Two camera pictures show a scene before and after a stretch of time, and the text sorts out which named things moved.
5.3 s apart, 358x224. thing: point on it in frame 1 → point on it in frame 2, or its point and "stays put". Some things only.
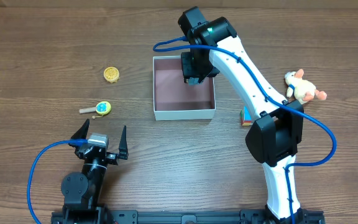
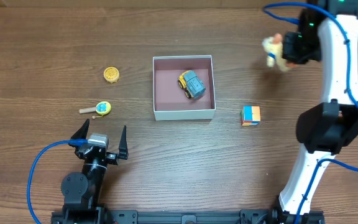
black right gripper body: x=192 y=80 → x=289 y=48
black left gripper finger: x=81 y=133 stays put
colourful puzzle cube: x=245 y=117 stays put
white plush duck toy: x=303 y=89 → x=273 y=48
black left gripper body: x=110 y=156 stays put
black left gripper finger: x=123 y=152 stays put
